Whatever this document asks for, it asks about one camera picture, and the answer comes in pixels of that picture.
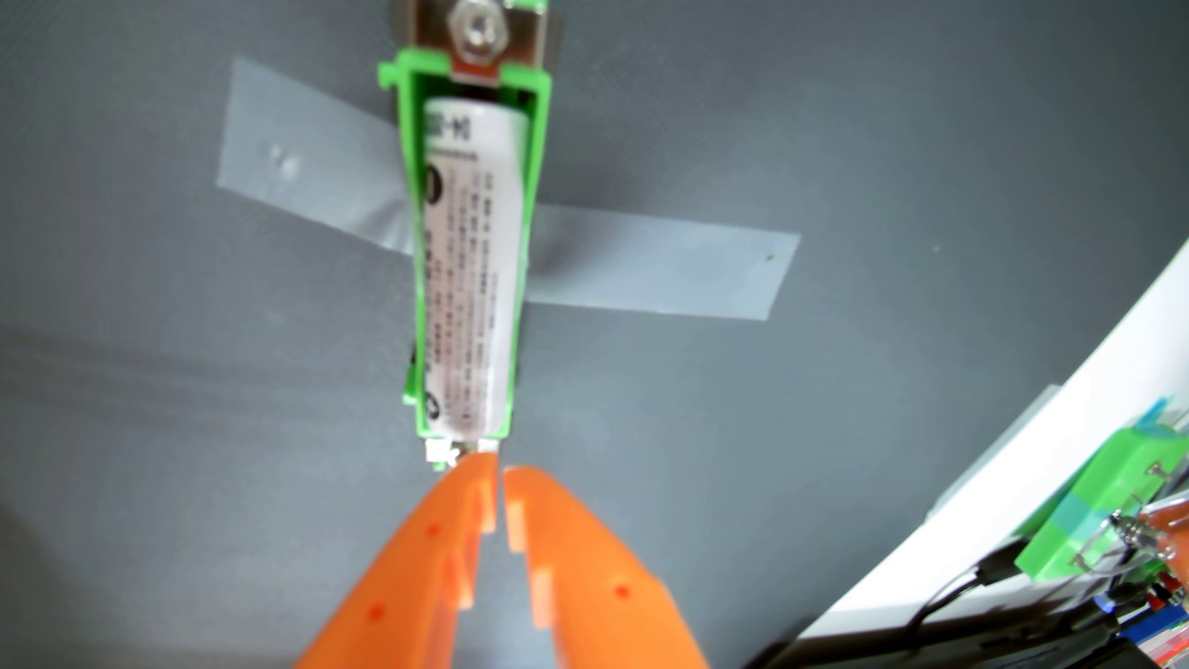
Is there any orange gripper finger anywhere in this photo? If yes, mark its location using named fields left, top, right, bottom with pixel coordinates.
left=294, top=453, right=500, bottom=669
left=502, top=465, right=713, bottom=669

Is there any white cylindrical battery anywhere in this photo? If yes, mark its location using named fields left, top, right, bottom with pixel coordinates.
left=420, top=95, right=533, bottom=442

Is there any green battery holder with bolt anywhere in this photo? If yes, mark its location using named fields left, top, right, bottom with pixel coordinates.
left=376, top=0, right=563, bottom=468

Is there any dark grey mat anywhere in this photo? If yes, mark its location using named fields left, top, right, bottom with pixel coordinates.
left=0, top=0, right=1189, bottom=669

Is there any grey tape strip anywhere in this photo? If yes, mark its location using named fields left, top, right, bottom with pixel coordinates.
left=216, top=56, right=414, bottom=256
left=522, top=204, right=802, bottom=323

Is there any black device with mesh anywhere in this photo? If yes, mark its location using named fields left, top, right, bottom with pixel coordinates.
left=743, top=595, right=1189, bottom=669

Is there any green holder with teal tape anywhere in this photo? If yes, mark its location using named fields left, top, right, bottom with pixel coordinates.
left=1014, top=422, right=1189, bottom=585

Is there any orange translucent bag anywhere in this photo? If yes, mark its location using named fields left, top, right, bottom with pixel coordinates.
left=1138, top=492, right=1189, bottom=596

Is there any black cable with plug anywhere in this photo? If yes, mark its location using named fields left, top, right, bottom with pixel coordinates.
left=905, top=543, right=1027, bottom=642

